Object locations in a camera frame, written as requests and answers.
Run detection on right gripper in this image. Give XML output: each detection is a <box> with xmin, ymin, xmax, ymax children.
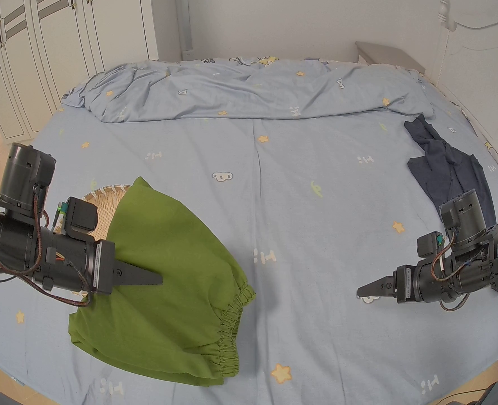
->
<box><xmin>356</xmin><ymin>262</ymin><xmax>457</xmax><ymax>303</ymax></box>

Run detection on grey bedside table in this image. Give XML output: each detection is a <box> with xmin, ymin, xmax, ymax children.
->
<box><xmin>355</xmin><ymin>41</ymin><xmax>427</xmax><ymax>75</ymax></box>

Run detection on bed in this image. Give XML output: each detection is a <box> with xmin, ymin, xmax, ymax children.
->
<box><xmin>0</xmin><ymin>0</ymin><xmax>498</xmax><ymax>405</ymax></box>

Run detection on green shorts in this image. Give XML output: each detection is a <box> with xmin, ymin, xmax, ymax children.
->
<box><xmin>68</xmin><ymin>176</ymin><xmax>257</xmax><ymax>387</ymax></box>

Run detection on white wall duct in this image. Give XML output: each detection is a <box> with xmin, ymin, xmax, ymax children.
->
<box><xmin>174</xmin><ymin>0</ymin><xmax>194</xmax><ymax>60</ymax></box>

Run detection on white wardrobe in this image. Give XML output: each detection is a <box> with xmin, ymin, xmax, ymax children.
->
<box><xmin>0</xmin><ymin>0</ymin><xmax>159</xmax><ymax>139</ymax></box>

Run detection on dark blue garment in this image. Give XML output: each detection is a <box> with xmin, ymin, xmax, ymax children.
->
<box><xmin>404</xmin><ymin>114</ymin><xmax>497</xmax><ymax>227</ymax></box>

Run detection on pale blue quilt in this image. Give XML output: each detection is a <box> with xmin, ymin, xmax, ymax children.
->
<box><xmin>61</xmin><ymin>55</ymin><xmax>436</xmax><ymax>124</ymax></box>

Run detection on round woven basket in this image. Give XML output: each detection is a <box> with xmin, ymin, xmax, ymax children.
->
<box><xmin>54</xmin><ymin>184</ymin><xmax>132</xmax><ymax>244</ymax></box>

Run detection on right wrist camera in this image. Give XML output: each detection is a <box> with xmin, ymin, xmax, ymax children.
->
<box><xmin>417</xmin><ymin>231</ymin><xmax>443</xmax><ymax>257</ymax></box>

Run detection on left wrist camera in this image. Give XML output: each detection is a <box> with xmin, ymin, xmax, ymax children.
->
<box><xmin>55</xmin><ymin>197</ymin><xmax>99</xmax><ymax>244</ymax></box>

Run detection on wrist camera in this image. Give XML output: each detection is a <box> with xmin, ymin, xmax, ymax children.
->
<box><xmin>55</xmin><ymin>197</ymin><xmax>99</xmax><ymax>244</ymax></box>
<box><xmin>417</xmin><ymin>231</ymin><xmax>443</xmax><ymax>257</ymax></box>

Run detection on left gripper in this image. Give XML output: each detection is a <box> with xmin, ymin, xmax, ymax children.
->
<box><xmin>34</xmin><ymin>226</ymin><xmax>164</xmax><ymax>296</ymax></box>

